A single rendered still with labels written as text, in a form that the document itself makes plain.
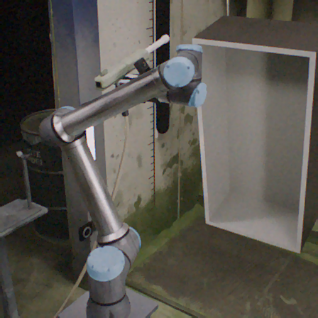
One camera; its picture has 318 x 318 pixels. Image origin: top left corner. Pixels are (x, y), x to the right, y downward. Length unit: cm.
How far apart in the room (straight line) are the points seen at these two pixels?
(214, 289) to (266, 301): 33
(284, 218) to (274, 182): 23
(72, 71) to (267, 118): 113
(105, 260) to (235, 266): 158
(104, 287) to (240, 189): 151
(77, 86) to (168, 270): 143
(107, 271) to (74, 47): 116
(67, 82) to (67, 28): 29
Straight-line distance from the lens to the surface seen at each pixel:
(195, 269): 329
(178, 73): 151
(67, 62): 253
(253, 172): 304
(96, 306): 200
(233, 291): 313
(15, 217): 249
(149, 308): 209
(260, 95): 273
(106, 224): 199
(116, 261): 190
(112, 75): 179
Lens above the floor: 204
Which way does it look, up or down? 24 degrees down
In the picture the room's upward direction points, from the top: straight up
